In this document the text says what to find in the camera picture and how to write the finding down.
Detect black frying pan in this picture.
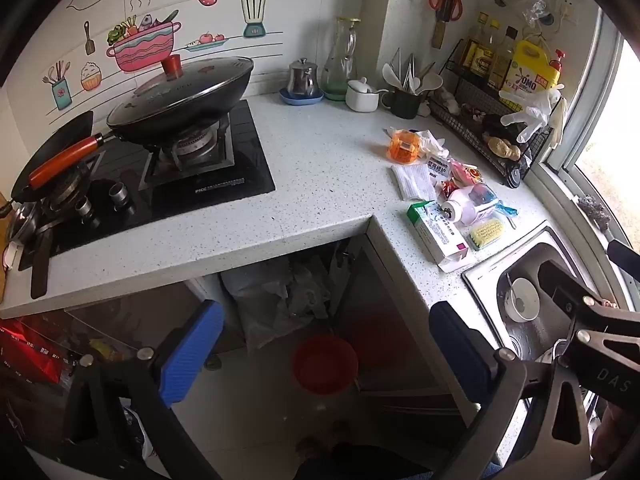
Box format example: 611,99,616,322
10,110,96,206

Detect hanging clear plastic bag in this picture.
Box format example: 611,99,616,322
522,0,557,32

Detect person's right hand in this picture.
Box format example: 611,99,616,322
591,402,640,466

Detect white rice paddle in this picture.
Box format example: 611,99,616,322
416,72,444,95

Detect glass wok lid red knob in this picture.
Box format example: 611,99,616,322
107,54,254,128

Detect black gas stove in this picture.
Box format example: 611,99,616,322
17,99,277,273

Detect yellow detergent bottle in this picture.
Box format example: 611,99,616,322
501,40,566,104

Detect steel wool scrubber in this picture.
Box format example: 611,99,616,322
577,195,612,234

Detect black wire rack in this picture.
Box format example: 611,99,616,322
429,39,564,189

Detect glass carafe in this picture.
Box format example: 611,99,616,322
321,17,362,97

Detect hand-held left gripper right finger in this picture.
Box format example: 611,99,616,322
428,301,594,480

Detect red cardboard box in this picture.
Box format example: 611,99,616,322
0,319,77,387

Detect metal spoon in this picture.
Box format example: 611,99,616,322
505,272,527,312

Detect blue tray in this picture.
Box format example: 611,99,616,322
279,87,325,107

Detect black wok orange handle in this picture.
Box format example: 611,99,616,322
27,57,255,188

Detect yellow foil packet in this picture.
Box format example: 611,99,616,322
467,217,504,251

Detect red plastic bucket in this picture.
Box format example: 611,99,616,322
292,335,360,397

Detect steel teapot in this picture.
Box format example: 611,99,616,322
289,58,320,99

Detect white paper towel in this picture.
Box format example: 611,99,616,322
391,164,439,202

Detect window frame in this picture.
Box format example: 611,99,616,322
544,7,640,266

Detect orange plastic package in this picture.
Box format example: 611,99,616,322
389,129,424,165

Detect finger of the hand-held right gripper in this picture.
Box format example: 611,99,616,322
606,239,640,274
537,260,608,326

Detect steel sink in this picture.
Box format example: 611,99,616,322
462,222,632,378

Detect white green medicine box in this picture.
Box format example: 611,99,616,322
406,201,476,274

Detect crumpled clear plastic bags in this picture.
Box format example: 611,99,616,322
222,255,347,352

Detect garlic bulb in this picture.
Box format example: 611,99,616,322
435,87,462,114

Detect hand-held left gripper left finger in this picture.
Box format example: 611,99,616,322
59,299,226,480

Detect crumpled white glove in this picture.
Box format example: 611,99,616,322
415,130,451,159

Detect white sugar bowl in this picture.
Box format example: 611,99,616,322
346,77,391,113

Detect white plastic bottle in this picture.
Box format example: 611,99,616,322
438,185,502,226

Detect red snack wrapper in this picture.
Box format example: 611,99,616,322
450,157,485,186

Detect ginger root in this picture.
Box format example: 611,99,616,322
487,135,522,161

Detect kitchen wall sticker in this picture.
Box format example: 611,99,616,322
42,0,286,112

